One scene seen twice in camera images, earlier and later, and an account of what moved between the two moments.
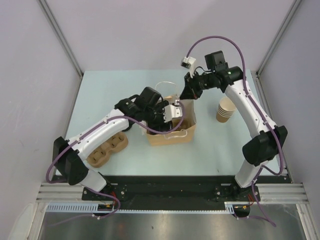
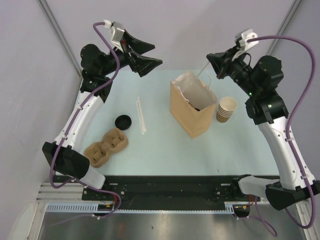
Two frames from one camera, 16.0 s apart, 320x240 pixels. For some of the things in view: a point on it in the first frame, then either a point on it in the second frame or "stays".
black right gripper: (190, 91) → (222, 62)
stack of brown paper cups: (226, 108) stays
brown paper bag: (185, 135) → (192, 103)
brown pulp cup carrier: (99, 157) stays
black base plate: (173, 189) stays
